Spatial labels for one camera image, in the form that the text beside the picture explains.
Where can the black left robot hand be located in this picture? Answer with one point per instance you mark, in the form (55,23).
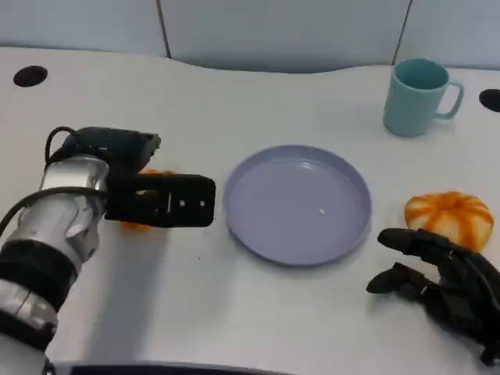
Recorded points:
(117,146)

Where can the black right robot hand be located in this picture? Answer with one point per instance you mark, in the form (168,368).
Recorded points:
(468,297)

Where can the orange white toy bread roll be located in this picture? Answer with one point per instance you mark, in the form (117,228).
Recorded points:
(134,226)
(449,215)

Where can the black round table grommet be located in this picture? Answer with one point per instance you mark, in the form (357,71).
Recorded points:
(30,76)
(490,99)

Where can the lilac plate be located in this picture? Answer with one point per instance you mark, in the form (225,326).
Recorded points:
(297,203)

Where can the pale green mug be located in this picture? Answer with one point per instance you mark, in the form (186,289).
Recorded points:
(408,109)

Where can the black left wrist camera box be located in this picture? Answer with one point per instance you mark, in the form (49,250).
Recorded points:
(183,203)

